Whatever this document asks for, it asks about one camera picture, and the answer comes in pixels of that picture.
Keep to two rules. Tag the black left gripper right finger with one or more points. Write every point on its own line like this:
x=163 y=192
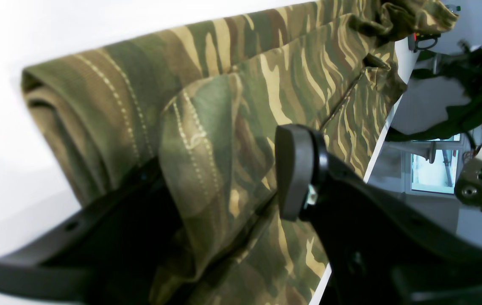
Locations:
x=381 y=251

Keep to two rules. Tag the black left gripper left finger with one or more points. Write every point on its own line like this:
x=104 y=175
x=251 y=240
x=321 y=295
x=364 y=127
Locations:
x=107 y=253

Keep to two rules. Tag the camouflage T-shirt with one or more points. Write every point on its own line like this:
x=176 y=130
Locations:
x=199 y=104

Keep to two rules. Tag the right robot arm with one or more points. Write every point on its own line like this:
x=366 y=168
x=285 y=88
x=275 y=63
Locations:
x=465 y=69

